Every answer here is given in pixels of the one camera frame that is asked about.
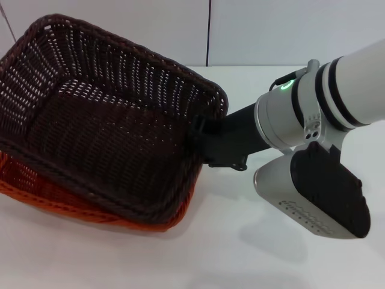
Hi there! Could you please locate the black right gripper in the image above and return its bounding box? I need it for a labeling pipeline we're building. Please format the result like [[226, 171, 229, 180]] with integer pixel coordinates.
[[190, 103, 272, 173]]

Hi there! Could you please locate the dark brown woven plastic basket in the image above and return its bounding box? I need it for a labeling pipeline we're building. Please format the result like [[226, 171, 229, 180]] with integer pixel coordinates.
[[0, 13, 229, 225]]

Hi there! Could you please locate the orange woven plastic basket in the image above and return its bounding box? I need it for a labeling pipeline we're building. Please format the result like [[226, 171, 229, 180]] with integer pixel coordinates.
[[0, 150, 196, 234]]

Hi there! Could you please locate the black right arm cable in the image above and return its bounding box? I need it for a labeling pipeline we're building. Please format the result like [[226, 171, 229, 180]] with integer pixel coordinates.
[[268, 70, 301, 91]]

